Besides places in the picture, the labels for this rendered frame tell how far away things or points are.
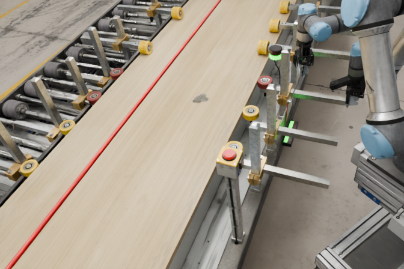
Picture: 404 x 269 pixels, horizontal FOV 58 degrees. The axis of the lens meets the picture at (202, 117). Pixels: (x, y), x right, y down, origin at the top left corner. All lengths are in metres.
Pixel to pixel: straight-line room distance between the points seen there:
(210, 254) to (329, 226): 1.02
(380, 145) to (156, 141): 0.96
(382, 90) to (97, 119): 1.33
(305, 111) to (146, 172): 1.84
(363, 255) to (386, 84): 1.17
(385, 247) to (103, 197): 1.46
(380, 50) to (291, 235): 1.48
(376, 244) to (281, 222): 0.57
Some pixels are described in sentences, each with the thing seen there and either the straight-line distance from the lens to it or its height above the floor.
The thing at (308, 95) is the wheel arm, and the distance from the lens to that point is 1.94.
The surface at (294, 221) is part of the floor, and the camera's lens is 2.45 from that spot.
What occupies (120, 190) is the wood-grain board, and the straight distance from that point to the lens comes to 1.58.
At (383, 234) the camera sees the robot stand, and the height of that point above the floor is 0.21.
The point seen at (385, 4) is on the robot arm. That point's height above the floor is 1.57.
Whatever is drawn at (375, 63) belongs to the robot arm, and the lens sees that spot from 1.20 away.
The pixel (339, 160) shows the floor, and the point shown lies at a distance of 2.80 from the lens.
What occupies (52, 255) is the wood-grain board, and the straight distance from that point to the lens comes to 1.52.
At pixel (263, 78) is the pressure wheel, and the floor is 0.90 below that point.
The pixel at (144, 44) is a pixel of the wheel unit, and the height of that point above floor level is 0.98.
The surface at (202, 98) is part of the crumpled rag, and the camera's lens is 1.86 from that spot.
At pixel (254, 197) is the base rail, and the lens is 1.69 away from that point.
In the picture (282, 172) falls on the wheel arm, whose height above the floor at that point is 0.82.
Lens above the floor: 2.10
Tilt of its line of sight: 42 degrees down
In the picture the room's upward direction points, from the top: 10 degrees counter-clockwise
